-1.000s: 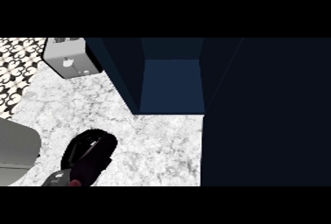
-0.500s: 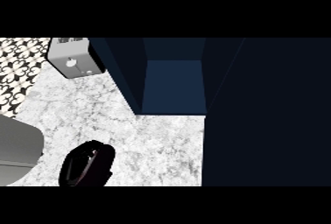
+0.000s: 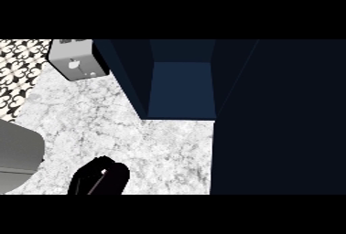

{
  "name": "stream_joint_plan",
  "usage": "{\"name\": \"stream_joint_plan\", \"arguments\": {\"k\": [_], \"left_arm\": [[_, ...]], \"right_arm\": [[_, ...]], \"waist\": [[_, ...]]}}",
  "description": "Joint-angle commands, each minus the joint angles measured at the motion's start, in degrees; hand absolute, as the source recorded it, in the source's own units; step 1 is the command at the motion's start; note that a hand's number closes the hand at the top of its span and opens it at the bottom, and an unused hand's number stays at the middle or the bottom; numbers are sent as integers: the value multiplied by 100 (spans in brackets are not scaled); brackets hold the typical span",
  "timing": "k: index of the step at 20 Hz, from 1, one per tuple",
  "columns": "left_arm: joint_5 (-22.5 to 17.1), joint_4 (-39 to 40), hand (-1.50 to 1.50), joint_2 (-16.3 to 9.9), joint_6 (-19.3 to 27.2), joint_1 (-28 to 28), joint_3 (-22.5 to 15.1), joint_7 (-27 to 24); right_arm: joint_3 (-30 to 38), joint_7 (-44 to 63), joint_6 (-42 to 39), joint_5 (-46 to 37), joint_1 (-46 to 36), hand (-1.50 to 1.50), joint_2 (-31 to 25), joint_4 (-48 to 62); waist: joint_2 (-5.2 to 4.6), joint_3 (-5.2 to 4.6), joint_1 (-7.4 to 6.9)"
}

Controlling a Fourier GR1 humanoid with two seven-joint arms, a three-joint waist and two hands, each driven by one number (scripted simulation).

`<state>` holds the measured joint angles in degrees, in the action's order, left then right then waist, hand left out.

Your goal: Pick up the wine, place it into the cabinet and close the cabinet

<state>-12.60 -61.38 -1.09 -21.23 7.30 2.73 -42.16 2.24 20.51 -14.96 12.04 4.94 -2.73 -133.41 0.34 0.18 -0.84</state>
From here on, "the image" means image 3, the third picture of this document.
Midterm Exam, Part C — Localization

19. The grey rounded appliance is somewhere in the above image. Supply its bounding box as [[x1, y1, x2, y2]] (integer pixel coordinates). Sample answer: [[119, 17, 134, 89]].
[[0, 118, 45, 196]]

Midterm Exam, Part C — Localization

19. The silver toaster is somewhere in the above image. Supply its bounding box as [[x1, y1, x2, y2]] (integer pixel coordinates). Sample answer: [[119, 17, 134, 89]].
[[47, 38, 110, 82]]

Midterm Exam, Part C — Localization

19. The dark wine bottle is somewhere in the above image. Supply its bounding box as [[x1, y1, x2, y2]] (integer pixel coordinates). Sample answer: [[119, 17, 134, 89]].
[[66, 155, 131, 196]]

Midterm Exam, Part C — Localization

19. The dark blue open cabinet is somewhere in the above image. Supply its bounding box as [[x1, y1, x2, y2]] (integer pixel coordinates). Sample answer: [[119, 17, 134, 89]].
[[91, 38, 260, 121]]

